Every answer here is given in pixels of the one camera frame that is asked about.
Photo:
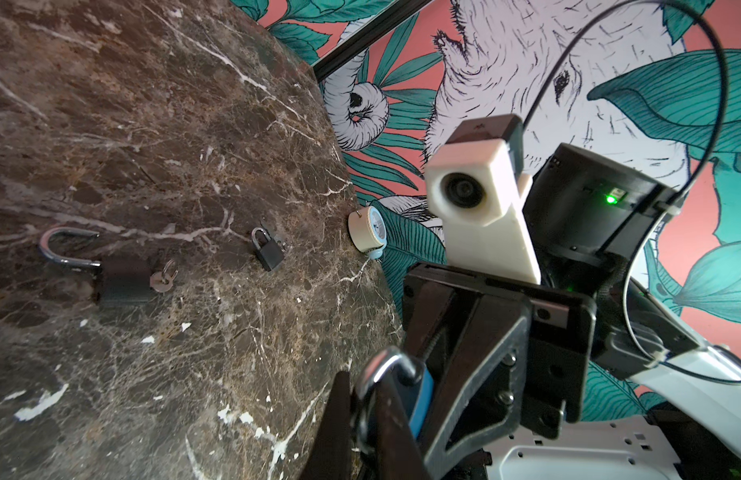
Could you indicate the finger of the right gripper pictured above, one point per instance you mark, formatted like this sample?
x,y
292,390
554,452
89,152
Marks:
x,y
494,338
429,310

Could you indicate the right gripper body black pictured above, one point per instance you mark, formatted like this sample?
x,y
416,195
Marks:
x,y
560,339

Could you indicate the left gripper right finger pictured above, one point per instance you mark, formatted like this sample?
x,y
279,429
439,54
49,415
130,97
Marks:
x,y
396,451

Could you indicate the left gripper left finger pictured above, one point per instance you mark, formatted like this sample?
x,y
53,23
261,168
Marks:
x,y
330,455

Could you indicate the blue padlock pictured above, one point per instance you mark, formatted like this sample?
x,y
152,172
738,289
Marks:
x,y
413,384

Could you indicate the black padlock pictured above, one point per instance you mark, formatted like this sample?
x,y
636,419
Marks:
x,y
121,281
267,250

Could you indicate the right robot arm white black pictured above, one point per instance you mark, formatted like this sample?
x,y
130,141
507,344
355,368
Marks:
x,y
607,397

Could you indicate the small alarm clock teal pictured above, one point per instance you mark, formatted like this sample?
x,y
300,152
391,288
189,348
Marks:
x,y
368,231

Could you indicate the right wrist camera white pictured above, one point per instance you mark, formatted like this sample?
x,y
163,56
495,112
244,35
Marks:
x,y
476,186

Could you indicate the right black frame post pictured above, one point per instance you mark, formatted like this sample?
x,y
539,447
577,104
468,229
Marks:
x,y
384,22

